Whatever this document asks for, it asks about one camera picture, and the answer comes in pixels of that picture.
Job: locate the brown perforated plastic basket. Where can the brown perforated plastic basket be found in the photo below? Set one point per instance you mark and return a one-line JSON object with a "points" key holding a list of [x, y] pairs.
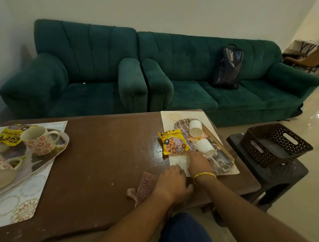
{"points": [[301, 149]]}

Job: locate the person's right hand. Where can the person's right hand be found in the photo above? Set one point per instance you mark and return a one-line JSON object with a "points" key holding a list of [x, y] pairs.
{"points": [[200, 164]]}

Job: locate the person's left forearm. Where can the person's left forearm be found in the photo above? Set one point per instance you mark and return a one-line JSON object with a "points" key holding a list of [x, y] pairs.
{"points": [[137, 222]]}

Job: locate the grey patterned serving tray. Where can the grey patterned serving tray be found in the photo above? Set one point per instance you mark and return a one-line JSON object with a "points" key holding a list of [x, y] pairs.
{"points": [[221, 159], [37, 164]]}

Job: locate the green velvet armchair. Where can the green velvet armchair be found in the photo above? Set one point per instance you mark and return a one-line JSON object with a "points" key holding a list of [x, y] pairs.
{"points": [[82, 64]]}

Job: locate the wooden chair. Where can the wooden chair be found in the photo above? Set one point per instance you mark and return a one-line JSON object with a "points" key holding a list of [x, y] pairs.
{"points": [[305, 61]]}

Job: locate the white cup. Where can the white cup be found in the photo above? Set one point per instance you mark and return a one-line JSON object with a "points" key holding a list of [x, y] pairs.
{"points": [[204, 147], [195, 128]]}

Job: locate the cream patterned placemat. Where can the cream patterned placemat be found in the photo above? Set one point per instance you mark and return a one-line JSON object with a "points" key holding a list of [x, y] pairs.
{"points": [[178, 162], [22, 202]]}

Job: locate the green velvet sofa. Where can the green velvet sofa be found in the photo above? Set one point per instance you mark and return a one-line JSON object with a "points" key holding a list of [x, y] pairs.
{"points": [[194, 97]]}

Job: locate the person's left thumb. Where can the person's left thumb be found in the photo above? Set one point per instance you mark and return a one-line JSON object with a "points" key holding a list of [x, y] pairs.
{"points": [[190, 190]]}

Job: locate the person's right forearm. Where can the person's right forearm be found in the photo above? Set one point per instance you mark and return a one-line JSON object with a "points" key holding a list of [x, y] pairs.
{"points": [[236, 214]]}

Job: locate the person's blue jeans leg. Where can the person's blue jeans leg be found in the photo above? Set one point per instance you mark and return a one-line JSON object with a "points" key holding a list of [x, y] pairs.
{"points": [[184, 229]]}

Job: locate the yellow snack packet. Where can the yellow snack packet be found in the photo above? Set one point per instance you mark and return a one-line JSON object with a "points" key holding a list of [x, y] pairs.
{"points": [[11, 136], [174, 142]]}

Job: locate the floral cream mug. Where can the floral cream mug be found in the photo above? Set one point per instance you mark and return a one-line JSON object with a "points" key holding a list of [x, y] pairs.
{"points": [[11, 163], [39, 143]]}

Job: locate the gold bangle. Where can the gold bangle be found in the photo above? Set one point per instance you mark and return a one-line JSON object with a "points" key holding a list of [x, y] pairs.
{"points": [[204, 174]]}

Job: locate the person's right fingers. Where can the person's right fingers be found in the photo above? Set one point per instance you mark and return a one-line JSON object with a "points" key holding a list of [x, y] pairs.
{"points": [[195, 156]]}

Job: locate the dark plastic stool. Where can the dark plastic stool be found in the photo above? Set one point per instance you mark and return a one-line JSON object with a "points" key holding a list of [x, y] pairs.
{"points": [[279, 179]]}

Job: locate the red checked cloth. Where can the red checked cloth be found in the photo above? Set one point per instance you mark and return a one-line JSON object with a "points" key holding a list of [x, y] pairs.
{"points": [[143, 187]]}

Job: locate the person's left hand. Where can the person's left hand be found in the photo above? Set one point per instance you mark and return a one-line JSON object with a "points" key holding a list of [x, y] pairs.
{"points": [[172, 184]]}

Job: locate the black backpack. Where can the black backpack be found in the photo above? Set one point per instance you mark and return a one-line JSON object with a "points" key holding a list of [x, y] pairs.
{"points": [[228, 68]]}

